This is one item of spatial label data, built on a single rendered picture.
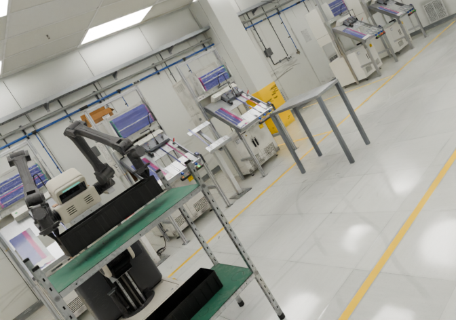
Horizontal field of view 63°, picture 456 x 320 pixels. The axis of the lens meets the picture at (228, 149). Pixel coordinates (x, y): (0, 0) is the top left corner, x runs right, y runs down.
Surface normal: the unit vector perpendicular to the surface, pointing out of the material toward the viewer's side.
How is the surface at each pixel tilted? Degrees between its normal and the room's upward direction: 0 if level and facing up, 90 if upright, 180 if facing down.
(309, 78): 90
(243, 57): 90
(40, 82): 90
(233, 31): 90
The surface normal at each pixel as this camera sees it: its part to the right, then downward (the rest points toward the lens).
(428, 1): -0.68, 0.50
